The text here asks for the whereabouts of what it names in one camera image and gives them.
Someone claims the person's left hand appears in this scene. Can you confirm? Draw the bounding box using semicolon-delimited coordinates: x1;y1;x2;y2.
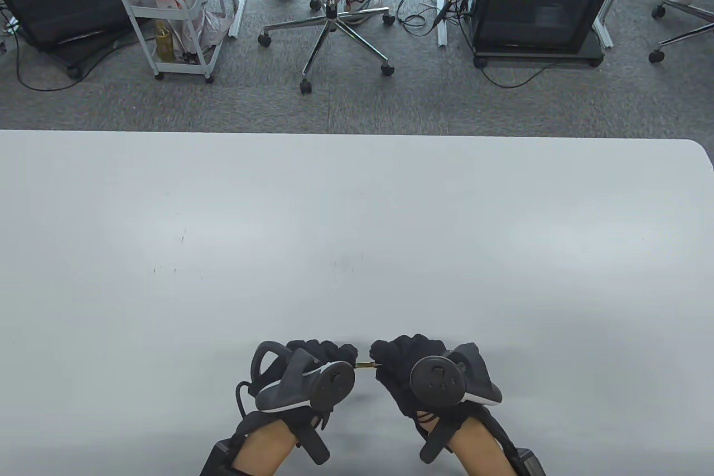
284;339;359;373

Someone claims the person's right hand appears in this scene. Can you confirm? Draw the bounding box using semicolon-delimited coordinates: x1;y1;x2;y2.
369;334;484;433

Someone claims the person's right forearm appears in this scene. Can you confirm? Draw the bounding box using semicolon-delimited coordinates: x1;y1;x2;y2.
446;417;512;476

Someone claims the person's left forearm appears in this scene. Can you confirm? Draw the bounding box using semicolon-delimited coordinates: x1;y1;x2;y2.
231;419;297;476

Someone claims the clear plastic bag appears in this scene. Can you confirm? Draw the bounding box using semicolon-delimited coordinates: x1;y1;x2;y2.
183;10;234;54

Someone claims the yellow bottle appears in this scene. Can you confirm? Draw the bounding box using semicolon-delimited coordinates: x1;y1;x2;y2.
155;20;173;62

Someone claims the white rolling cart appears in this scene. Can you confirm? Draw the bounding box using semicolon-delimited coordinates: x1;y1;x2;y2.
99;0;230;84

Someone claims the black wrist strap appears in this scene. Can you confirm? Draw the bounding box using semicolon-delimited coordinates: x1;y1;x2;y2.
297;414;331;466
418;419;465;465

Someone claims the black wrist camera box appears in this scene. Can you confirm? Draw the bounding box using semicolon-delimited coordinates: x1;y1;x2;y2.
510;446;548;476
199;439;243;476

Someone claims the black floor cable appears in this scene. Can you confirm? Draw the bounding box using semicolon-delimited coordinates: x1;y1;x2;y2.
0;7;90;93

